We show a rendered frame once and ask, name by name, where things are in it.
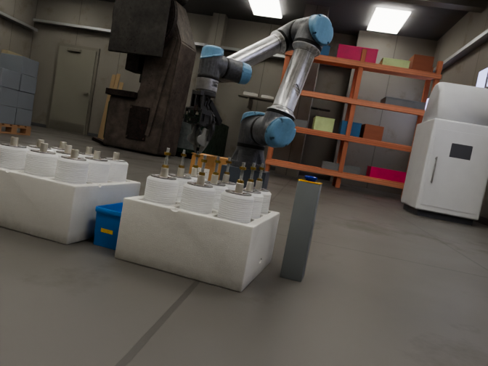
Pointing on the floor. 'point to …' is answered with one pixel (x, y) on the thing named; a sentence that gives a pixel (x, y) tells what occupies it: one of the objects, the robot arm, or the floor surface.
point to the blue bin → (107, 225)
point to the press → (150, 75)
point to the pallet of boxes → (17, 93)
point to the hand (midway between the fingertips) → (199, 149)
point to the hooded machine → (449, 155)
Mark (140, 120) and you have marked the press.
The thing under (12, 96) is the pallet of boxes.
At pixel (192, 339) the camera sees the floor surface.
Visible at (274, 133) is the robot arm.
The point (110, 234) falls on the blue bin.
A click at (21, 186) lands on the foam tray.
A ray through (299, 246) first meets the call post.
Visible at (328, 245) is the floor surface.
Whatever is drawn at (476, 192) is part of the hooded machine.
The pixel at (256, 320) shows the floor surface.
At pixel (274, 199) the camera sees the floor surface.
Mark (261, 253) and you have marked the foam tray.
